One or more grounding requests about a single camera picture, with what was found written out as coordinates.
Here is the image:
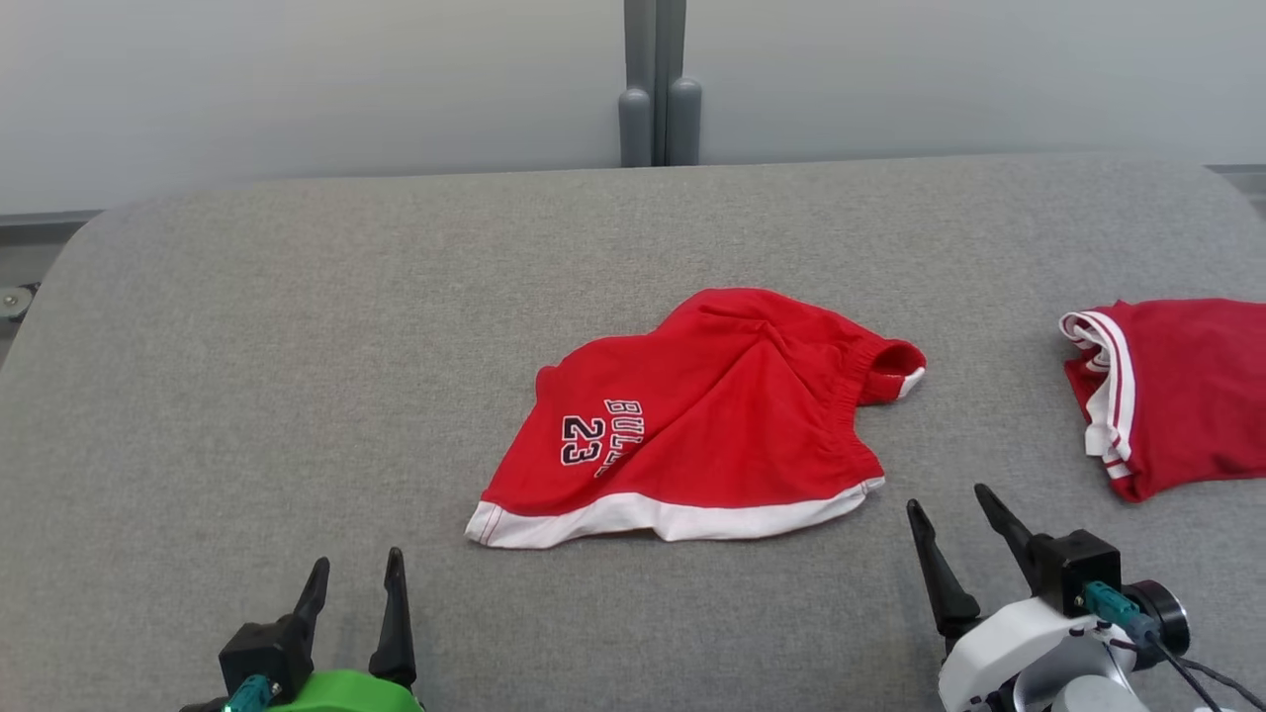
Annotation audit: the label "grey vertical wall mullion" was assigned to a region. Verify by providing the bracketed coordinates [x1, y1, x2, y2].
[623, 0, 686, 167]

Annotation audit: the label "red Bulls jersey shirt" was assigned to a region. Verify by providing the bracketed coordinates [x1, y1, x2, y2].
[1058, 297, 1266, 504]

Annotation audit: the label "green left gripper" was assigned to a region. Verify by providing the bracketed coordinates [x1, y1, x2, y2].
[262, 547, 426, 712]

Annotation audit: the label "teal left camera connector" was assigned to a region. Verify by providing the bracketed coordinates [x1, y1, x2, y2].
[223, 675, 278, 712]

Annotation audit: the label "grey rounded post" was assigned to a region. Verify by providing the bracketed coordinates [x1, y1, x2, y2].
[666, 77, 703, 166]
[618, 87, 654, 167]

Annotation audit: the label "teal right camera connector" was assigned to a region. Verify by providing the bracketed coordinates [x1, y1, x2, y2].
[1081, 580, 1158, 644]

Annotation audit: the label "red Bulls shorts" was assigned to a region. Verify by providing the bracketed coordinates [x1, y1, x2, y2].
[465, 287, 928, 551]

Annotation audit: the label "teal camera connector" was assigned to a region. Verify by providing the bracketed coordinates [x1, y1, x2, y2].
[1081, 580, 1158, 644]
[223, 675, 278, 712]

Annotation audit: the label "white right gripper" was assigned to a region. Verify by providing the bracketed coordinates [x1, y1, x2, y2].
[906, 483, 1098, 712]

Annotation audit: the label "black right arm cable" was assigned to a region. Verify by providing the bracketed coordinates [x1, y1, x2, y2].
[1108, 633, 1266, 712]

